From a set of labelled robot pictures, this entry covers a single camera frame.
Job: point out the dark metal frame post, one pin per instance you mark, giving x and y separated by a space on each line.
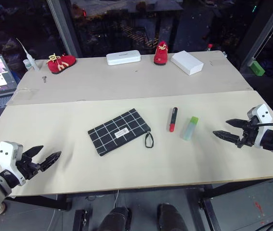
261 33

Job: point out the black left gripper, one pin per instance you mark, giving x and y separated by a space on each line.
29 167

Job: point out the grey metal pillar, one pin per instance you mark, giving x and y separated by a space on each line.
65 26

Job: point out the red-capped small bottle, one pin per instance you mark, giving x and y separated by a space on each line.
209 47

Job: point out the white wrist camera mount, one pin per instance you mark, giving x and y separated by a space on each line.
261 115
7 154

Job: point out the white cardboard box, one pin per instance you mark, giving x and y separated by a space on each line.
186 62

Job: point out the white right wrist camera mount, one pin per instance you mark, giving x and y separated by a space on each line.
261 115

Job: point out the black checked pencil pouch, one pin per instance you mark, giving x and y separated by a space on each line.
117 131

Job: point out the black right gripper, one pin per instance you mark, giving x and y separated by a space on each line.
249 136

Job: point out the dark rounded shape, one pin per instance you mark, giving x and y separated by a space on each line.
171 217
115 219

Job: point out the black table base frame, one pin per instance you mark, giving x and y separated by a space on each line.
235 204

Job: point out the translucent green-capped glue stick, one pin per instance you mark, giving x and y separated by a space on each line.
189 128

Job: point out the white oblong hard case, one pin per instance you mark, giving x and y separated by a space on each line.
123 57

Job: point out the small clear vial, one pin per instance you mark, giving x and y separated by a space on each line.
26 64

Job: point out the black red marker pen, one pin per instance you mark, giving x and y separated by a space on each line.
173 120

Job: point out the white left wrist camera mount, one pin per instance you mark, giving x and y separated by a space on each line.
7 154

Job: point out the red shoe with yellow laces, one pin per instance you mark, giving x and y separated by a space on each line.
161 55
62 63

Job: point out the green plastic block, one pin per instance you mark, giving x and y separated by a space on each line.
257 68

